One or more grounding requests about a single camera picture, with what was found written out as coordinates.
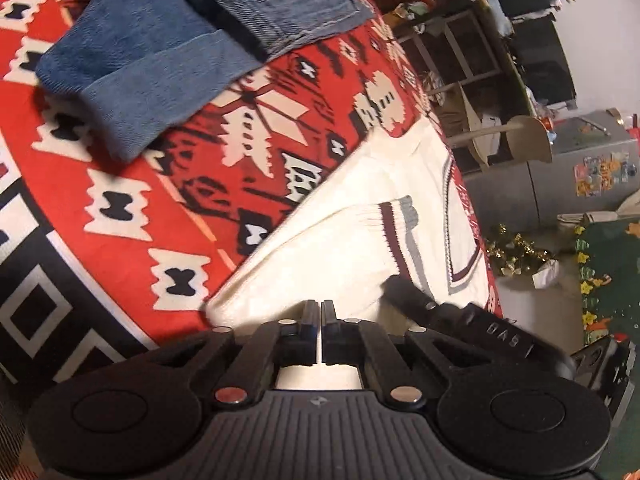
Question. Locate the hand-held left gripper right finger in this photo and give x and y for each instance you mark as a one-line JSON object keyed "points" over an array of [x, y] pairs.
{"points": [[329, 320]]}

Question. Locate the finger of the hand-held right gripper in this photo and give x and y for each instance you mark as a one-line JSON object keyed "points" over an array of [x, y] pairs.
{"points": [[415, 300]]}

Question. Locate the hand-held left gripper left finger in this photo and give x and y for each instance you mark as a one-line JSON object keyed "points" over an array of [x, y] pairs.
{"points": [[310, 320]]}

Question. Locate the white knit sweater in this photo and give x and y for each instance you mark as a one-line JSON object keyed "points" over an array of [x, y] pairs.
{"points": [[325, 240]]}

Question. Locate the small white hanging cloth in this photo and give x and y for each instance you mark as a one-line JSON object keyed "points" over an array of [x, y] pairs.
{"points": [[546, 274]]}

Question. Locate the small christmas tree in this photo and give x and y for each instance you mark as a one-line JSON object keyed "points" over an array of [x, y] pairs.
{"points": [[515, 250]]}

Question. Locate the silver refrigerator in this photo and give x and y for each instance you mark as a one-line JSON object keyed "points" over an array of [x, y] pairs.
{"points": [[550, 180]]}

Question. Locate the colourful fridge stickers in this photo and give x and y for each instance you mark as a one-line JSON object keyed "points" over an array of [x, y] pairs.
{"points": [[600, 172]]}

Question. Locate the beige chair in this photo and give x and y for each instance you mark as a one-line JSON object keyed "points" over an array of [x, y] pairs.
{"points": [[525, 135]]}

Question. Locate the red patterned blanket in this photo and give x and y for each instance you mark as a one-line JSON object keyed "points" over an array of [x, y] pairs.
{"points": [[125, 185]]}

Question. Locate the black monitor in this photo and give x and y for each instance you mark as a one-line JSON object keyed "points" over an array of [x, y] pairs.
{"points": [[545, 60]]}

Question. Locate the dark denim jeans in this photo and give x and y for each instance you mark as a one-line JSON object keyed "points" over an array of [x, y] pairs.
{"points": [[290, 5]]}

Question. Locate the blue denim jeans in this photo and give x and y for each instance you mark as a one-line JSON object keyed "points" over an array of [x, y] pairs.
{"points": [[140, 50]]}

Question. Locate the green christmas wall cloth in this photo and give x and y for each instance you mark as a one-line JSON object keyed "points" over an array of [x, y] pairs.
{"points": [[615, 260]]}

